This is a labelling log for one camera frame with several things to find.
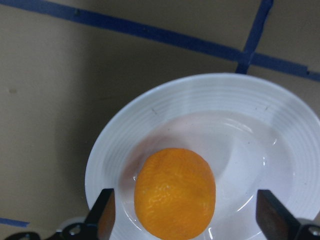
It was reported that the white ribbed plate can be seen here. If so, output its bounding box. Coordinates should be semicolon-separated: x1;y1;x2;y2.
85;73;320;240

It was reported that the orange fruit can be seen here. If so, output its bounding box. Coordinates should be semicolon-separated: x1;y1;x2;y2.
134;148;216;240

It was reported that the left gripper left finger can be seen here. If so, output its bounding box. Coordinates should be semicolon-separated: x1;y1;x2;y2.
84;188;116;240

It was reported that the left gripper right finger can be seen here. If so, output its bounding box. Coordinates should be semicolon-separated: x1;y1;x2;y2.
255;189;300;240

